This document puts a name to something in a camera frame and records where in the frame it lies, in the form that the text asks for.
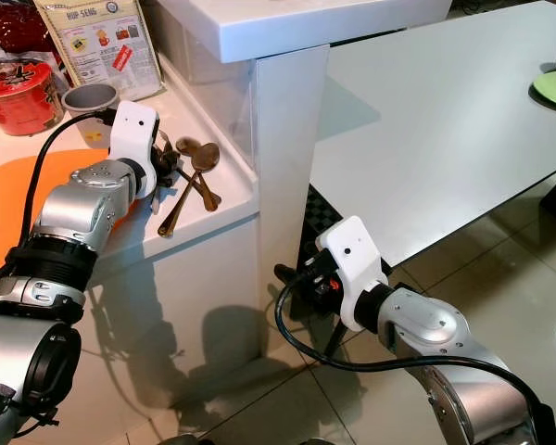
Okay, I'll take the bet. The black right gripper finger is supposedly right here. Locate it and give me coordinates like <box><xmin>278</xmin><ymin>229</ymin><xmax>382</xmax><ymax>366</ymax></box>
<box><xmin>273</xmin><ymin>262</ymin><xmax>321</xmax><ymax>290</ymax></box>

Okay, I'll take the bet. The brown spoon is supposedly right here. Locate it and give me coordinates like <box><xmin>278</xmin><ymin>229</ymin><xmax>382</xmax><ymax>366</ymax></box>
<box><xmin>174</xmin><ymin>136</ymin><xmax>222</xmax><ymax>212</ymax></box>
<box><xmin>158</xmin><ymin>141</ymin><xmax>221</xmax><ymax>238</ymax></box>

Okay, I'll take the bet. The black metal stand leg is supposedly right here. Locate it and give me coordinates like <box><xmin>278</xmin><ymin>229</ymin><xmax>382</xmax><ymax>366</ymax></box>
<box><xmin>321</xmin><ymin>317</ymin><xmax>350</xmax><ymax>361</ymax></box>

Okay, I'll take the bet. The grey cup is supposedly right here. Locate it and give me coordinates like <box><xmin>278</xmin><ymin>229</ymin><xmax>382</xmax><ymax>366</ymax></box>
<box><xmin>62</xmin><ymin>82</ymin><xmax>121</xmax><ymax>149</ymax></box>

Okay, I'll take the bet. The Hup Seng cracker bag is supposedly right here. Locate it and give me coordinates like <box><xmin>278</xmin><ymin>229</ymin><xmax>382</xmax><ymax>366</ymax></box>
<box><xmin>34</xmin><ymin>0</ymin><xmax>166</xmax><ymax>102</ymax></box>

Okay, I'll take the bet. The white kitchen counter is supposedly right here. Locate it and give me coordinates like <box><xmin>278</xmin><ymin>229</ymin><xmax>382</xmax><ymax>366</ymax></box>
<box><xmin>0</xmin><ymin>51</ymin><xmax>262</xmax><ymax>445</ymax></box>

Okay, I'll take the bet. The red instant noodle bowl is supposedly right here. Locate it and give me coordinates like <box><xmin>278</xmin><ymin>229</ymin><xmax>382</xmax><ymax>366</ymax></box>
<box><xmin>0</xmin><ymin>57</ymin><xmax>65</xmax><ymax>137</ymax></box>

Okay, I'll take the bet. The orange plate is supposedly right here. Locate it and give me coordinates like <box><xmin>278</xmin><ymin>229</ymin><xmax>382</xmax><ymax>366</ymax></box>
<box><xmin>0</xmin><ymin>148</ymin><xmax>131</xmax><ymax>270</ymax></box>

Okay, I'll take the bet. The white raised bar top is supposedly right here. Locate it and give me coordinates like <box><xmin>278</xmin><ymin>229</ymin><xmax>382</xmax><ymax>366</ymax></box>
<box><xmin>144</xmin><ymin>0</ymin><xmax>453</xmax><ymax>358</ymax></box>

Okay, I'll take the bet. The dark red snack packet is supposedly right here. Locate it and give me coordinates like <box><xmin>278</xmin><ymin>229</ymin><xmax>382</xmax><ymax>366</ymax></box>
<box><xmin>0</xmin><ymin>0</ymin><xmax>53</xmax><ymax>57</ymax></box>

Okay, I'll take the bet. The white dining table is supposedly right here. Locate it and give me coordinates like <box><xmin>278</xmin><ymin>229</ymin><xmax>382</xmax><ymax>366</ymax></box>
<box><xmin>309</xmin><ymin>0</ymin><xmax>556</xmax><ymax>270</ymax></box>

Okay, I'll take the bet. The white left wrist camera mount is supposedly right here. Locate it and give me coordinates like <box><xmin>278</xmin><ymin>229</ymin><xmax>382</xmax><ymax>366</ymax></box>
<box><xmin>108</xmin><ymin>99</ymin><xmax>161</xmax><ymax>200</ymax></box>

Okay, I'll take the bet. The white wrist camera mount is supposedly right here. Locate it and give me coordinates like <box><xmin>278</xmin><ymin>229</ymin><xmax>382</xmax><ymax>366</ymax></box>
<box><xmin>316</xmin><ymin>216</ymin><xmax>392</xmax><ymax>333</ymax></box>
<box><xmin>108</xmin><ymin>99</ymin><xmax>161</xmax><ymax>200</ymax></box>

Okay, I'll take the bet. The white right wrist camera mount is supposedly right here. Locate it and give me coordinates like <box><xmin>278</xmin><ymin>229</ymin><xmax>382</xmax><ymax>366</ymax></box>
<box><xmin>316</xmin><ymin>216</ymin><xmax>392</xmax><ymax>333</ymax></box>

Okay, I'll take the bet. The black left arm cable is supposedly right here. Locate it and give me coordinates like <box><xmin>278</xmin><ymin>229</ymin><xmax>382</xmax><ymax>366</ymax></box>
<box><xmin>0</xmin><ymin>108</ymin><xmax>119</xmax><ymax>298</ymax></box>

